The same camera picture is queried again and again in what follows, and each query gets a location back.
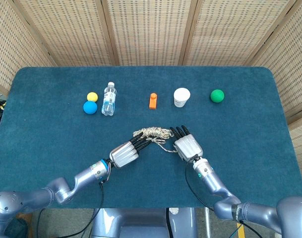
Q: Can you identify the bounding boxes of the blue felt table mat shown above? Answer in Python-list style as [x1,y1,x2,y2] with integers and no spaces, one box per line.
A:
[0,66,302,209]

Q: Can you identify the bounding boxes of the yellow floor tape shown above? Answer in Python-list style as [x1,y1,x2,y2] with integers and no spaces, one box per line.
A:
[236,222,246,238]

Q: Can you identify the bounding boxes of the dark teal fabric object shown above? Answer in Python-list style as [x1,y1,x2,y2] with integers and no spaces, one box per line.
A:
[6,218,29,238]

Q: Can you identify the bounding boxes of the green foam ball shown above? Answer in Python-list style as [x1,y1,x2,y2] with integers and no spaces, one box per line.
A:
[210,89,225,103]

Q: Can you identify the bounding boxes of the orange block with knob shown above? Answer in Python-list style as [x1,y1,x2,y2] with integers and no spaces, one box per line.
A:
[148,93,158,110]

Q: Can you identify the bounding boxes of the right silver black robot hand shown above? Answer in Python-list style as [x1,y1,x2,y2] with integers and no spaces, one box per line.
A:
[169,125,204,161]

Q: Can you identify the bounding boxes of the blue foam ball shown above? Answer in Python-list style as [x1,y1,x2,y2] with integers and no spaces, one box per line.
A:
[83,100,98,115]

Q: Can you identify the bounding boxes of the beige braided rope bundle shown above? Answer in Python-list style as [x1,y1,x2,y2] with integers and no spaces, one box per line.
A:
[132,126,178,154]

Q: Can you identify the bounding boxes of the brown wooden post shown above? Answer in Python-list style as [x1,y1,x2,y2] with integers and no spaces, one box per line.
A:
[15,212,33,224]

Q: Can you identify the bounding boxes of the clear plastic water bottle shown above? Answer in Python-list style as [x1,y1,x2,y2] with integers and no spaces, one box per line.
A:
[101,82,118,117]

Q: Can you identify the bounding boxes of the blue-grey robot torso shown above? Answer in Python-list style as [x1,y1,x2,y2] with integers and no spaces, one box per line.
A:
[90,207,198,238]

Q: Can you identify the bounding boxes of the metal table leg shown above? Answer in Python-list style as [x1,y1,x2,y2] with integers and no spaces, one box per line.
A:
[204,207,212,238]

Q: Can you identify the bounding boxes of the black strap on torso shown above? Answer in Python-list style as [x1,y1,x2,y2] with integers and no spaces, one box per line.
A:
[165,207,172,238]

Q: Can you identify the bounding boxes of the white paper cup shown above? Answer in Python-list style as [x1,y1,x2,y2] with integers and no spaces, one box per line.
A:
[173,87,191,108]

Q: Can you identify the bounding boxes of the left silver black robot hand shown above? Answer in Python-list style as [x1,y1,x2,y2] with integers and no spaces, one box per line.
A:
[108,131,154,169]

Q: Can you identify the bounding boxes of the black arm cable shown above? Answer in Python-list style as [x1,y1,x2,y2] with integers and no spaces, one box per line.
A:
[184,155,260,238]
[36,179,105,236]

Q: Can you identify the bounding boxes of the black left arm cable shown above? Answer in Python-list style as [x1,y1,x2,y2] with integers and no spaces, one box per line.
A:
[36,179,105,236]

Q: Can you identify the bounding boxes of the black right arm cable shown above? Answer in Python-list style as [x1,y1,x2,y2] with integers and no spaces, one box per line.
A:
[184,155,260,238]

